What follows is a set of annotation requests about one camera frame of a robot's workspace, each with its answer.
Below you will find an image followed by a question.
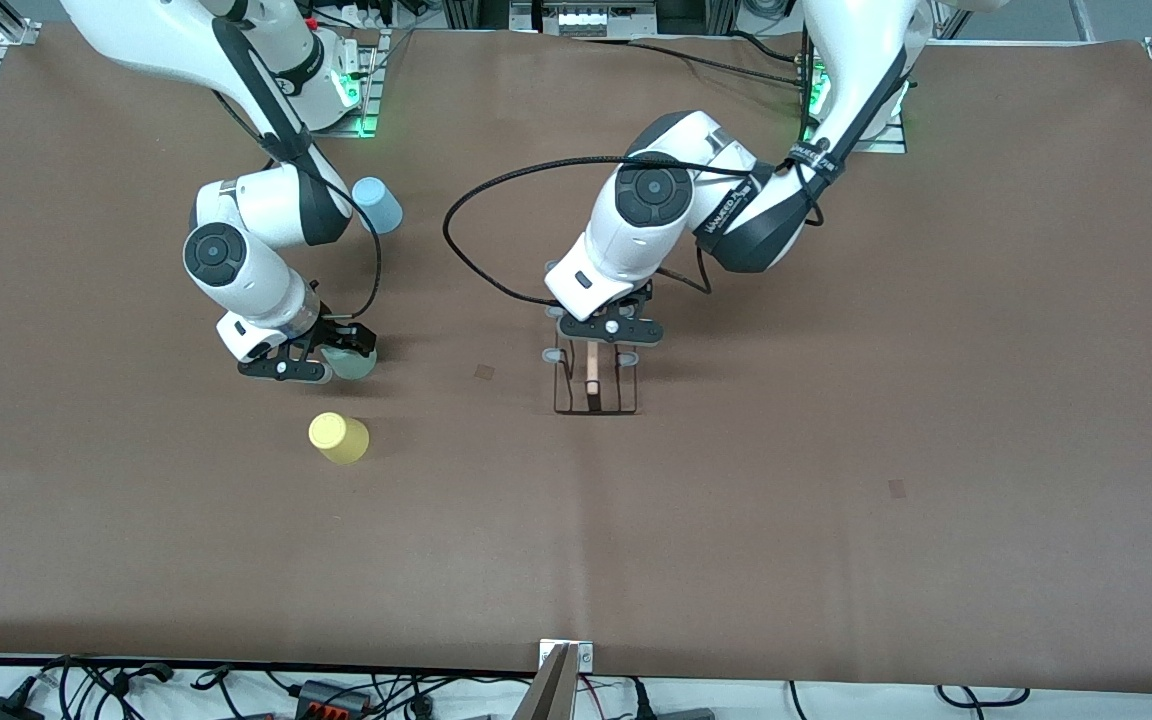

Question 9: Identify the light blue plastic cup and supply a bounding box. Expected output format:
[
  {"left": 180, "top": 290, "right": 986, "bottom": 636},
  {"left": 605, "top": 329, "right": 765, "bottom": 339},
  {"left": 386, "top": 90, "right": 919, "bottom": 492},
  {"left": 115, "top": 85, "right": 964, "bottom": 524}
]
[{"left": 351, "top": 177, "right": 404, "bottom": 235}]

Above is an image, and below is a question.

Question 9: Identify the yellow plastic cup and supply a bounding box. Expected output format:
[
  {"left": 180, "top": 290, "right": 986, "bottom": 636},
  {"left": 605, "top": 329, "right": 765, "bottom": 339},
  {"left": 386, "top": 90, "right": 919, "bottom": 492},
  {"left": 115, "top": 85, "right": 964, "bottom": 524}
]
[{"left": 308, "top": 411, "right": 371, "bottom": 465}]

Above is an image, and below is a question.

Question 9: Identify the brown paper table cover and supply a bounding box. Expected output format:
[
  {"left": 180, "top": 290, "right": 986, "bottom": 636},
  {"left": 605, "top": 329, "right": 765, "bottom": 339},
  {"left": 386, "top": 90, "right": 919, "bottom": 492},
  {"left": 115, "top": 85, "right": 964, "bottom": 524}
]
[{"left": 0, "top": 20, "right": 1152, "bottom": 696}]

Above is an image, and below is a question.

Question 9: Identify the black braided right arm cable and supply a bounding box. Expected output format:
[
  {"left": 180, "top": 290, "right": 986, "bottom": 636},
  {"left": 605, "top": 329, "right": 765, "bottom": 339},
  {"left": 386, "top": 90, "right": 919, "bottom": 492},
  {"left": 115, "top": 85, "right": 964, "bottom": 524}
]
[{"left": 211, "top": 90, "right": 383, "bottom": 321}]

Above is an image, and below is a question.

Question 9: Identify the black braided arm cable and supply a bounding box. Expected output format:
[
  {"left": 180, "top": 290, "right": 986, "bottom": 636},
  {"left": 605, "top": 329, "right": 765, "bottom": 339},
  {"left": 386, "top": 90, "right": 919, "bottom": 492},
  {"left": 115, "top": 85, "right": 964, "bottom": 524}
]
[
  {"left": 211, "top": 90, "right": 383, "bottom": 321},
  {"left": 443, "top": 153, "right": 809, "bottom": 307}
]

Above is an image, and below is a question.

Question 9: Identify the black orange connector box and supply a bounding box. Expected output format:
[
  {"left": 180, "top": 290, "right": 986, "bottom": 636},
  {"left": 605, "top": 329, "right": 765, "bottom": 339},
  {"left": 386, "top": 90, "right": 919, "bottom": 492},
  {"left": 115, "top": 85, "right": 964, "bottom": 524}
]
[{"left": 296, "top": 680, "right": 374, "bottom": 717}]

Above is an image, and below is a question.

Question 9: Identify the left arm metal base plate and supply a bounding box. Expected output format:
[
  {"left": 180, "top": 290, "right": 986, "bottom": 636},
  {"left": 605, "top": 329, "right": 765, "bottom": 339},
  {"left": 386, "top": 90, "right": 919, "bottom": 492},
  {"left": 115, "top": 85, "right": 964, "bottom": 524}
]
[{"left": 801, "top": 108, "right": 907, "bottom": 154}]

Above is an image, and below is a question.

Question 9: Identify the pale green plastic cup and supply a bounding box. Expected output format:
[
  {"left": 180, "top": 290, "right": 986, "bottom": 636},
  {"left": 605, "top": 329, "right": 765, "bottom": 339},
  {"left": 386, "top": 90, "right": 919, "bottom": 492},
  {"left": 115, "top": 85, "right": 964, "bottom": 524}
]
[{"left": 321, "top": 343, "right": 378, "bottom": 382}]

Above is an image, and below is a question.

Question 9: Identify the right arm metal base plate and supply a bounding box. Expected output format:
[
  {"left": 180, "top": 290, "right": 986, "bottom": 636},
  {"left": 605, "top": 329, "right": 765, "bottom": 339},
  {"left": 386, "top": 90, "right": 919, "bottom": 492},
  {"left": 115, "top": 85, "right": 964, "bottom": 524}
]
[{"left": 306, "top": 30, "right": 383, "bottom": 138}]

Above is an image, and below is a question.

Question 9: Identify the black base power cable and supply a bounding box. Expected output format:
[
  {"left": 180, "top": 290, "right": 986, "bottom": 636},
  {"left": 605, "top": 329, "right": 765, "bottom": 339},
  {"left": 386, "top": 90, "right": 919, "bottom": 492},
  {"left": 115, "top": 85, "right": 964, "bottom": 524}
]
[{"left": 626, "top": 32, "right": 812, "bottom": 93}]

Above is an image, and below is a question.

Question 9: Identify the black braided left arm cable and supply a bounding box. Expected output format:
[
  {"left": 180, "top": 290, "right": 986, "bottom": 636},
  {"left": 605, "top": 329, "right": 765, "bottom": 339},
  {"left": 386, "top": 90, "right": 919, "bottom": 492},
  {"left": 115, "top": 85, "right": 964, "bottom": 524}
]
[{"left": 443, "top": 153, "right": 809, "bottom": 307}]

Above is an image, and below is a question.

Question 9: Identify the black looped floor cable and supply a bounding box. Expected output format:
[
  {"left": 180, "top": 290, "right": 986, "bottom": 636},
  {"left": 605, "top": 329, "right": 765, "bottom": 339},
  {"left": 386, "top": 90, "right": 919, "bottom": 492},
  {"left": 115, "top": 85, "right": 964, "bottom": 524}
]
[{"left": 936, "top": 684, "right": 1033, "bottom": 709}]

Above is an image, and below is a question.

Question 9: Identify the black wire cup holder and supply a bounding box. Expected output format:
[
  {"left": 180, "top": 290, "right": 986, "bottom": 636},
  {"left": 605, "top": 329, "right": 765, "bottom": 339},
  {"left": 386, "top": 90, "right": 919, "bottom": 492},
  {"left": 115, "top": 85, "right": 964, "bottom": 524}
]
[{"left": 541, "top": 340, "right": 640, "bottom": 416}]

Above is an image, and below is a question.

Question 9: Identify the white power strip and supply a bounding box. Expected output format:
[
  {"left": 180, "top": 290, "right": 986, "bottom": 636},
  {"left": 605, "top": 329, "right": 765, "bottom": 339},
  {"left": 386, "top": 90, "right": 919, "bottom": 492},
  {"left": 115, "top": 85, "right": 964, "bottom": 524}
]
[{"left": 311, "top": 0, "right": 393, "bottom": 29}]

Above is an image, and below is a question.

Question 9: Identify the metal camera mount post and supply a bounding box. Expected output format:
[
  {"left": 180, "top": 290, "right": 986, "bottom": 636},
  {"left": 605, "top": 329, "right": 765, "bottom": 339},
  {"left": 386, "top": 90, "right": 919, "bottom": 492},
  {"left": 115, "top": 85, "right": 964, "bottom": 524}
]
[{"left": 514, "top": 640, "right": 595, "bottom": 720}]

